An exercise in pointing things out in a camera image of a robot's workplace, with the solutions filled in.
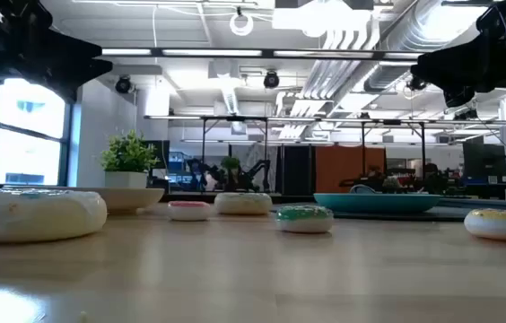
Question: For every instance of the orange partition panel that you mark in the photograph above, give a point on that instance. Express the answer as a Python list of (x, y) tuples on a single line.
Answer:
[(338, 166)]

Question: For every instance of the white sprinkled donut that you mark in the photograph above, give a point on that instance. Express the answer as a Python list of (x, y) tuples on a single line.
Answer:
[(33, 220)]

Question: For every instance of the dark round placemat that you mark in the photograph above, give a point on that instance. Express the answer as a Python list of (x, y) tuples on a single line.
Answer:
[(414, 216)]

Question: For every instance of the large drizzled donut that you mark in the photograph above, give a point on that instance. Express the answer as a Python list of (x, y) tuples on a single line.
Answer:
[(243, 205)]

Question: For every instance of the yellow frosted donut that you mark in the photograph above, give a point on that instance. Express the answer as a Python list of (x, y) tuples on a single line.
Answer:
[(504, 229)]

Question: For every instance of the green plant in white pot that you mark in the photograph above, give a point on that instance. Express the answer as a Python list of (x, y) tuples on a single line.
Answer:
[(127, 154)]

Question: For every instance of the black monitor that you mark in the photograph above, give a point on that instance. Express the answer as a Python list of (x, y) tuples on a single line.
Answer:
[(163, 154), (484, 161)]

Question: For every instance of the small potted plant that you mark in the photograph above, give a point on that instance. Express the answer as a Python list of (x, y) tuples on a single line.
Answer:
[(390, 184)]

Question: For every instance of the black workstation frame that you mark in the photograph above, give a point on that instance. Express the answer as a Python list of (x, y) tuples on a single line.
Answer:
[(235, 118), (392, 121)]

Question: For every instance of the green frosted donut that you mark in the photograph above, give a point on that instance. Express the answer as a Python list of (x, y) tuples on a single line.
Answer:
[(304, 224)]

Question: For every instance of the green background plant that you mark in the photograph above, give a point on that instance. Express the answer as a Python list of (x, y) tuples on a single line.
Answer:
[(230, 163)]

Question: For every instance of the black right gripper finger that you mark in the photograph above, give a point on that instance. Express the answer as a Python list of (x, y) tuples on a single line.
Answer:
[(437, 75), (459, 53)]

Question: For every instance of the black aluminium table frame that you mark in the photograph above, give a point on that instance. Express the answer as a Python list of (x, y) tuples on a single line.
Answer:
[(190, 196)]

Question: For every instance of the beige plate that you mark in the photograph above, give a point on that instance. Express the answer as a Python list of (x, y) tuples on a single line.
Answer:
[(132, 199)]

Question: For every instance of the silver ventilation duct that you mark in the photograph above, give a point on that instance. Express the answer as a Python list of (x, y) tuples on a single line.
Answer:
[(414, 31)]

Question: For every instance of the person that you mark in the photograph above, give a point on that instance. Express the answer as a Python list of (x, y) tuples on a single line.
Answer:
[(374, 172), (432, 172)]

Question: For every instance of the black partition panel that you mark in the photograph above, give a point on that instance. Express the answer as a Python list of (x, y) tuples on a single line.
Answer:
[(298, 170)]

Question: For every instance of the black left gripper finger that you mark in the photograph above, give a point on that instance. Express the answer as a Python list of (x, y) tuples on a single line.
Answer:
[(78, 50), (87, 74)]

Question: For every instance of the large window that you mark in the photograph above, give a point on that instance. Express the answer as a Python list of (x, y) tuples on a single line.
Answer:
[(24, 112)]

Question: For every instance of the black ceiling spotlight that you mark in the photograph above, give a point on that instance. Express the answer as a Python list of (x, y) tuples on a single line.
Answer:
[(123, 84), (271, 79), (416, 83)]

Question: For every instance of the teal plate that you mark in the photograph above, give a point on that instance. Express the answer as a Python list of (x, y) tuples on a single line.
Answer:
[(376, 203)]

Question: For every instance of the pink frosted donut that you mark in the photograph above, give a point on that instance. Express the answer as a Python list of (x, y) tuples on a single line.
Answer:
[(189, 213)]

